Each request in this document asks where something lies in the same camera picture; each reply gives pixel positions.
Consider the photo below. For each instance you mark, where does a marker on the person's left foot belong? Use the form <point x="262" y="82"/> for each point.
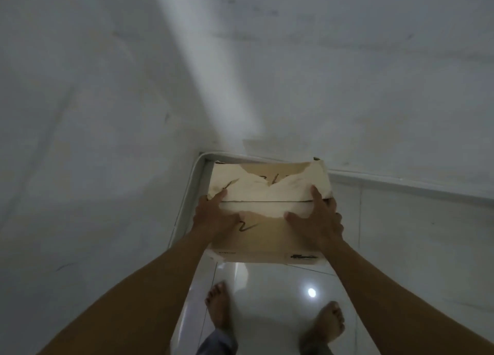
<point x="219" y="304"/>

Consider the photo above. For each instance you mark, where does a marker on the person's right forearm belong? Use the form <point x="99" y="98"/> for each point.
<point x="393" y="308"/>

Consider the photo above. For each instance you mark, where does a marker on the person's grey trousers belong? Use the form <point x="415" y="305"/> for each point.
<point x="218" y="345"/>

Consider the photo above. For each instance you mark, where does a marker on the person's left forearm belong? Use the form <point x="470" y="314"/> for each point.
<point x="135" y="300"/>

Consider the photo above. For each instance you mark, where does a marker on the beige cardboard box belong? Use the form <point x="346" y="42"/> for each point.
<point x="266" y="188"/>

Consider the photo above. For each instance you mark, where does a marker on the person's left hand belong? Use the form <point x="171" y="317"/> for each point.
<point x="214" y="219"/>

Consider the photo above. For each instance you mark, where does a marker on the person's right hand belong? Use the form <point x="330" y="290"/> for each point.
<point x="322" y="223"/>

